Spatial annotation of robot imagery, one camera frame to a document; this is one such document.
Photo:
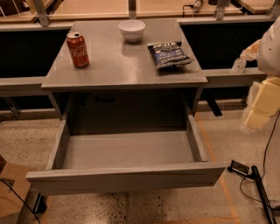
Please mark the blue chip bag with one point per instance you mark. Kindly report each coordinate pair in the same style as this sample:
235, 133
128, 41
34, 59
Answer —
168, 55

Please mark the grey metal rail shelf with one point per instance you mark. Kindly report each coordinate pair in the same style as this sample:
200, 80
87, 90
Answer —
217, 78

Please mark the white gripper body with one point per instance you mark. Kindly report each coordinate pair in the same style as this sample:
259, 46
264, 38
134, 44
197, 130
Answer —
270, 53

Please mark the open grey top drawer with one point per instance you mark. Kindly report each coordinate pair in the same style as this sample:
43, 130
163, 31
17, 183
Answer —
126, 142

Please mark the grey cabinet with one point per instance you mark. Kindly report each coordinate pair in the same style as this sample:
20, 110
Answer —
121, 84

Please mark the small clear bottle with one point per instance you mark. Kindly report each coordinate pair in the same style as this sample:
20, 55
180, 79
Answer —
239, 65

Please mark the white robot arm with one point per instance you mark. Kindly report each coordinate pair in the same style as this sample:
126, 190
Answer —
268, 59

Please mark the red cola can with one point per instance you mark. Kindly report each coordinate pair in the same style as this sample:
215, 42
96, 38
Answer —
77, 48

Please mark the cardboard box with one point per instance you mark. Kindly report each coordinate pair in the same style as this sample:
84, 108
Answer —
14, 187

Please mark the white ceramic bowl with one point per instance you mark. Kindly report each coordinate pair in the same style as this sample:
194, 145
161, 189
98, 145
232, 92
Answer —
132, 30

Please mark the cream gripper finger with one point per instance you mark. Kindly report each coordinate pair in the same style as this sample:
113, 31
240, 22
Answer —
253, 121

